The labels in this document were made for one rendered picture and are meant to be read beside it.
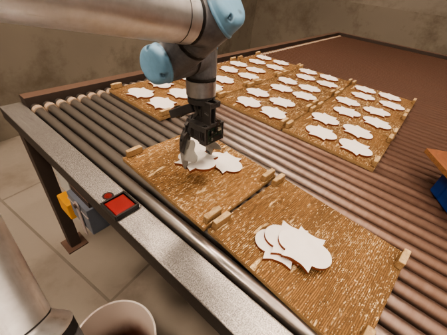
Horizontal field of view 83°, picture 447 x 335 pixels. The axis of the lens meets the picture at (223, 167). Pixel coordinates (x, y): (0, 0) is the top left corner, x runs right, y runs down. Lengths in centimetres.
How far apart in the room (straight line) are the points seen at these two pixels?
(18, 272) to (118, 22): 30
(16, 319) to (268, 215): 59
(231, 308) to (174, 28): 54
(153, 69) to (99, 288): 140
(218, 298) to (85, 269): 129
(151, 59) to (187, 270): 46
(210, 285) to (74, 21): 54
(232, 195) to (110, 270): 114
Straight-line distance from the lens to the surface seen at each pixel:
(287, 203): 81
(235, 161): 91
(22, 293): 37
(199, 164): 75
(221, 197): 78
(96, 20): 35
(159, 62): 52
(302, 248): 68
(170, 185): 81
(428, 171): 134
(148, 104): 130
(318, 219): 81
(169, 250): 68
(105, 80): 157
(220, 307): 62
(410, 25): 543
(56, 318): 38
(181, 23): 41
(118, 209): 77
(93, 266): 181
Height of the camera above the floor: 148
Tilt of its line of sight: 38 degrees down
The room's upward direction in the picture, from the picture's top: 8 degrees clockwise
